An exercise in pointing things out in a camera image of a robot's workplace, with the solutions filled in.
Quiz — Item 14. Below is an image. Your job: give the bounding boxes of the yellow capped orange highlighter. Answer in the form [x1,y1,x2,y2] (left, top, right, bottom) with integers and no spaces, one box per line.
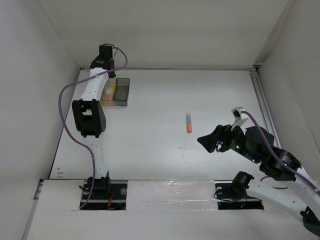
[106,86,116,100]

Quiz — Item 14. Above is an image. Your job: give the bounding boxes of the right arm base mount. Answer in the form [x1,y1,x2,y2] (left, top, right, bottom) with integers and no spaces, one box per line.
[213,171,264,211]

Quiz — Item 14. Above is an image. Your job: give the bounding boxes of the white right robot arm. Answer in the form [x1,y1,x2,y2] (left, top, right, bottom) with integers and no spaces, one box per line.
[197,125,320,236]

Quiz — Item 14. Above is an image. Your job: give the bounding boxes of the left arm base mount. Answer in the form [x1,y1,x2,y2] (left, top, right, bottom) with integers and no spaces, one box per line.
[79,181,128,211]

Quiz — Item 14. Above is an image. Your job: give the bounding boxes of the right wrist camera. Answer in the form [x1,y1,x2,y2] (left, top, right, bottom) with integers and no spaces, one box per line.
[231,106,248,131]

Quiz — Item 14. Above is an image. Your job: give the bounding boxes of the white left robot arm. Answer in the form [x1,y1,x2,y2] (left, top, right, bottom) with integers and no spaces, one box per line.
[72,44,115,199]

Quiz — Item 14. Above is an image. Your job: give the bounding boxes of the green capped highlighter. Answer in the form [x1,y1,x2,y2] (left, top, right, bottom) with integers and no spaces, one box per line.
[105,79,111,95]

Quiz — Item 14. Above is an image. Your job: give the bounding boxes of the amber plastic container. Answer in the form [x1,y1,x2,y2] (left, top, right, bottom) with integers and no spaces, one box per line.
[100,78,117,107]

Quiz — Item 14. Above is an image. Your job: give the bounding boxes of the aluminium rail right edge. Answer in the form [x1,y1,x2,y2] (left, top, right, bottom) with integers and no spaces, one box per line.
[248,65,279,146]

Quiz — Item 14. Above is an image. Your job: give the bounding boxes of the black handled scissors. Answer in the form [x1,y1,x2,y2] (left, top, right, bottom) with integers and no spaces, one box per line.
[216,141,223,153]

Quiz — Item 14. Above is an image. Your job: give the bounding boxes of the orange capped grey highlighter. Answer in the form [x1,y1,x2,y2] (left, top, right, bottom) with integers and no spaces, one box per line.
[185,112,193,134]

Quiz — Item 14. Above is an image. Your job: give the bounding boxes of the smoky grey plastic container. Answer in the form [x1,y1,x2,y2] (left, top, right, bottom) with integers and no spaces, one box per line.
[112,78,130,107]

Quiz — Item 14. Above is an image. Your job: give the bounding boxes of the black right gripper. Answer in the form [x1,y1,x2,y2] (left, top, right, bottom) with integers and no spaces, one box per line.
[196,119,260,163]

